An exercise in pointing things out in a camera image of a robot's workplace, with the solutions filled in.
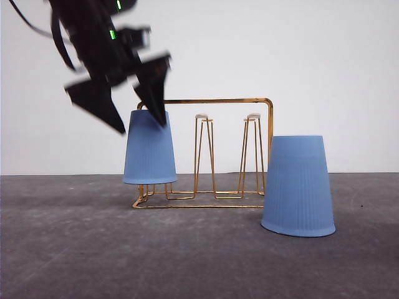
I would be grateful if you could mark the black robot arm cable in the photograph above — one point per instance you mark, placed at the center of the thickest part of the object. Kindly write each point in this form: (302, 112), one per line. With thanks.
(55, 33)

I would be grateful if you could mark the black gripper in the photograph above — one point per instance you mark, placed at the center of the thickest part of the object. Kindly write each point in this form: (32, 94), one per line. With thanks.
(108, 40)

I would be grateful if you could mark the blue ribbed cup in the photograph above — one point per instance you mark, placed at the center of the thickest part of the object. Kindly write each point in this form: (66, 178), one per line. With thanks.
(149, 157)
(297, 199)

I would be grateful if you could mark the gold wire cup rack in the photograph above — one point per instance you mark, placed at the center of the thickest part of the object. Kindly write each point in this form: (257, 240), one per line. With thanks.
(251, 175)

